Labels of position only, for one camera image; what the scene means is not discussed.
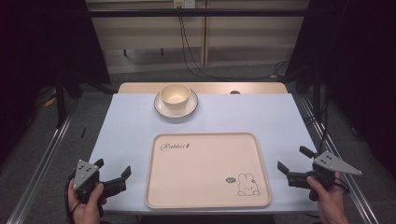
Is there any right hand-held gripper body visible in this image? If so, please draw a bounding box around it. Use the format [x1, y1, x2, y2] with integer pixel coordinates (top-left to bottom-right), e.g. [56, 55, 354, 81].
[287, 150, 363, 203]

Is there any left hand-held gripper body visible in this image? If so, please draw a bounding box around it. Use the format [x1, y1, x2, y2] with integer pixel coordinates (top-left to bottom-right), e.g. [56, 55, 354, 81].
[72, 159, 106, 204]

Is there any person's left hand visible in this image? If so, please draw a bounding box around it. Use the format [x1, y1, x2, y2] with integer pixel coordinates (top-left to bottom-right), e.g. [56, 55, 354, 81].
[67, 178, 107, 224]

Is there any person's right hand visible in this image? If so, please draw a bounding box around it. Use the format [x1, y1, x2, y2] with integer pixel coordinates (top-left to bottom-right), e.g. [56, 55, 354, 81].
[305, 172, 351, 224]

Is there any black metal stand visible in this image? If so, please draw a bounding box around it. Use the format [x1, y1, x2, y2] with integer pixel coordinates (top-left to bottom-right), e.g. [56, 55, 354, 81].
[54, 73, 69, 129]
[312, 62, 331, 153]

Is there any white table mat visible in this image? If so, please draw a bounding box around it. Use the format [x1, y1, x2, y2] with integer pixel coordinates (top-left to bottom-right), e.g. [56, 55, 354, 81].
[88, 92, 319, 216]

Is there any beige tray with rabbit print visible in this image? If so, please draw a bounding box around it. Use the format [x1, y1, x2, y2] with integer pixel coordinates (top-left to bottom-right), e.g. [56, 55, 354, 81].
[144, 132, 273, 210]

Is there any yellow tape strip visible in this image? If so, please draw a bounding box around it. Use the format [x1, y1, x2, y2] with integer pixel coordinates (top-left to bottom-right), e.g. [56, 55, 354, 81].
[44, 89, 59, 108]

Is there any white plate with dark rim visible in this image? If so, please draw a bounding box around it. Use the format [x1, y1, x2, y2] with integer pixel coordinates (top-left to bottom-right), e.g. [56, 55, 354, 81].
[153, 89, 199, 119]

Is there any cream bowl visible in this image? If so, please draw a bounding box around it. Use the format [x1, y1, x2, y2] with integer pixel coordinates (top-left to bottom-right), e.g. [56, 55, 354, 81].
[159, 82, 191, 110]

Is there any black curtain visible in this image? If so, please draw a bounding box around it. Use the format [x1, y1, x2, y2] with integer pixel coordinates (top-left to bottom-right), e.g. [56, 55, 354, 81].
[0, 0, 112, 166]
[284, 0, 396, 180]

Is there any black horizontal bar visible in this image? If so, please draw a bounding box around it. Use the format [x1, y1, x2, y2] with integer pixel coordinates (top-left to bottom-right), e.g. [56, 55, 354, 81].
[88, 8, 312, 19]

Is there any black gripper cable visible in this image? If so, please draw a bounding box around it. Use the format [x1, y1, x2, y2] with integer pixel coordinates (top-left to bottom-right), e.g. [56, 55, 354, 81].
[333, 176, 350, 193]
[64, 178, 78, 224]

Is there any aluminium rail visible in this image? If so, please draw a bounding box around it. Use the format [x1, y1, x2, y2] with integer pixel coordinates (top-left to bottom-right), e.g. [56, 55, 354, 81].
[299, 95, 380, 224]
[6, 102, 79, 224]

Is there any black cable on wall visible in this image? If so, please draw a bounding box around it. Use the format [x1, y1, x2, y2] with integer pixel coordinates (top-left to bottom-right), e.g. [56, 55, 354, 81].
[177, 7, 291, 81]

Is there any white wall socket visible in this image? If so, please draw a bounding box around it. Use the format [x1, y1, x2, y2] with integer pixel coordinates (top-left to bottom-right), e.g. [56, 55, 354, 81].
[173, 0, 197, 9]

